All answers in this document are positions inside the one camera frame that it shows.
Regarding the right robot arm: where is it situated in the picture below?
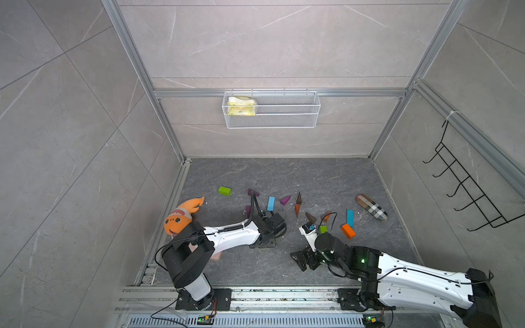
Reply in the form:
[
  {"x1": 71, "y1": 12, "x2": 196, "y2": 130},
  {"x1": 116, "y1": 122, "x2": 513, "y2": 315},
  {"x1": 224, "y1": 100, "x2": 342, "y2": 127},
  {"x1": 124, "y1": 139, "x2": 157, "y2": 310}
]
[{"x1": 291, "y1": 232, "x2": 502, "y2": 327}]

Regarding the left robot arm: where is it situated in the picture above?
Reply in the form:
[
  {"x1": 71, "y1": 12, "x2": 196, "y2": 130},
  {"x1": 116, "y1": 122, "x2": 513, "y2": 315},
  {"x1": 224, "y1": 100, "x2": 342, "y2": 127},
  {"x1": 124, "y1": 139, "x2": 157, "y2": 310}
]
[{"x1": 161, "y1": 213, "x2": 287, "y2": 306}]

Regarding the light blue long block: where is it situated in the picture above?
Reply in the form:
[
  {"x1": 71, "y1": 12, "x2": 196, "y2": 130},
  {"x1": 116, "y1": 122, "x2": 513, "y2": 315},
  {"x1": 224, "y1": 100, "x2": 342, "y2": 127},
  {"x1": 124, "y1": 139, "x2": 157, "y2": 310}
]
[{"x1": 267, "y1": 196, "x2": 276, "y2": 212}]

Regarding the brown wedge flat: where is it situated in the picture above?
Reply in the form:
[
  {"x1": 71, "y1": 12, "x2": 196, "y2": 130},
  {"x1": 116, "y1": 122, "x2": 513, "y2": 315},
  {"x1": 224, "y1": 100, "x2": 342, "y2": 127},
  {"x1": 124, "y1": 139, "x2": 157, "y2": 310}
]
[{"x1": 305, "y1": 212, "x2": 317, "y2": 224}]

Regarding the orange block right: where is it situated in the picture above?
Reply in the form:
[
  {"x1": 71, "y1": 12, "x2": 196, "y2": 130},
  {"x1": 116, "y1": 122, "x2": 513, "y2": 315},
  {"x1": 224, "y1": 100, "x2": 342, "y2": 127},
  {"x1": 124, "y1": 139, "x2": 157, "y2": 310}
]
[{"x1": 341, "y1": 224, "x2": 356, "y2": 239}]

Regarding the teal blue block right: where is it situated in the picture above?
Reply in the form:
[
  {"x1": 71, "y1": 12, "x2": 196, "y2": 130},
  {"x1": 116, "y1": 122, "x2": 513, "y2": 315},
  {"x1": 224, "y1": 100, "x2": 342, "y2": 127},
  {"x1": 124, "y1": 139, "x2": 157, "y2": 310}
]
[{"x1": 347, "y1": 209, "x2": 355, "y2": 228}]

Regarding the pink rounded case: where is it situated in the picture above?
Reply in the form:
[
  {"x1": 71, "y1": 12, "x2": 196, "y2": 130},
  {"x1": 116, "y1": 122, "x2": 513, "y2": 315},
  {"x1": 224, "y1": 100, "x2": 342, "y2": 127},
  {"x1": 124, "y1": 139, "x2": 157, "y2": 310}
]
[{"x1": 210, "y1": 251, "x2": 223, "y2": 262}]

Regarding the plaid patterned pouch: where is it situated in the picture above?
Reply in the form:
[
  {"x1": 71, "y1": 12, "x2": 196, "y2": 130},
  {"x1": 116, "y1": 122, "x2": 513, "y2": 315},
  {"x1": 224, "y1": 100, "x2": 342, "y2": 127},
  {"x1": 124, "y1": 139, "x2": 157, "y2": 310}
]
[{"x1": 356, "y1": 194, "x2": 388, "y2": 221}]

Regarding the orange plush fish toy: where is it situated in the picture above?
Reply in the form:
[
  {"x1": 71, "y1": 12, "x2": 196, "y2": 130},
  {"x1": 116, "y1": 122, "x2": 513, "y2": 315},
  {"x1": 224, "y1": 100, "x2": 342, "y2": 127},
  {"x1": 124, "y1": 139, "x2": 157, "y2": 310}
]
[{"x1": 164, "y1": 197, "x2": 205, "y2": 236}]

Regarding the yellow cloth in basket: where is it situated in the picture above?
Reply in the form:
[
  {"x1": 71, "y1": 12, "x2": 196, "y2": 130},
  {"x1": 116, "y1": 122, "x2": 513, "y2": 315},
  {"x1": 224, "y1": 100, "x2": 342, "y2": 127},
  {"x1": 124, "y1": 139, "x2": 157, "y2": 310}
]
[{"x1": 226, "y1": 96, "x2": 258, "y2": 116}]

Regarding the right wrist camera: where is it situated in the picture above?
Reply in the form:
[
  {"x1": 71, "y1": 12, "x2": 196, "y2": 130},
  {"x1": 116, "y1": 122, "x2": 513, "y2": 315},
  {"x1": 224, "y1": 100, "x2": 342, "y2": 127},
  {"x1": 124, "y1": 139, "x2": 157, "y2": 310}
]
[{"x1": 299, "y1": 223, "x2": 318, "y2": 252}]

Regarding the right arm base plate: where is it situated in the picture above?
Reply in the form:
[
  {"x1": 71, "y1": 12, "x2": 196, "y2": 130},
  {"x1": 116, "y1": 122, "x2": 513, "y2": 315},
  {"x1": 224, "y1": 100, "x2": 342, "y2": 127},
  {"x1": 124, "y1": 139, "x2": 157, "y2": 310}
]
[{"x1": 337, "y1": 288, "x2": 396, "y2": 312}]

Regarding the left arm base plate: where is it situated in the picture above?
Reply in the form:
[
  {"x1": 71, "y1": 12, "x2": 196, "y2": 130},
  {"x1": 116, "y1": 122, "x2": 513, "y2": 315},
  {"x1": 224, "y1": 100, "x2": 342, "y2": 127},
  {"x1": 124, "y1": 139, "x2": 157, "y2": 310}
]
[{"x1": 175, "y1": 288, "x2": 232, "y2": 311}]

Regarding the white wire mesh basket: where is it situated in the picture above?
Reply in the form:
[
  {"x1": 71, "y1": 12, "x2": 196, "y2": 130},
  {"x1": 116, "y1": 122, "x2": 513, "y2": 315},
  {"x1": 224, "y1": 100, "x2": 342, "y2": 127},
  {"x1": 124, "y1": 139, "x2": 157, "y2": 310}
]
[{"x1": 221, "y1": 90, "x2": 321, "y2": 129}]

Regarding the metal front rail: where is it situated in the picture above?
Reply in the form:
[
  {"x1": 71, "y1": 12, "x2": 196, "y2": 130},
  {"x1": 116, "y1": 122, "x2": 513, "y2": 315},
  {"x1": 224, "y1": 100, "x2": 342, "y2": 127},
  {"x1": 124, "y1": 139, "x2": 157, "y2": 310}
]
[{"x1": 109, "y1": 286, "x2": 462, "y2": 327}]

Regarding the black wire hook rack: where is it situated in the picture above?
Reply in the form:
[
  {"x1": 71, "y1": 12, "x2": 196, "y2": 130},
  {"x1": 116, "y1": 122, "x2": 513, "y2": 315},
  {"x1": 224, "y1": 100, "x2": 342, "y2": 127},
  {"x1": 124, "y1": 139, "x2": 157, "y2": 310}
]
[{"x1": 423, "y1": 120, "x2": 524, "y2": 232}]

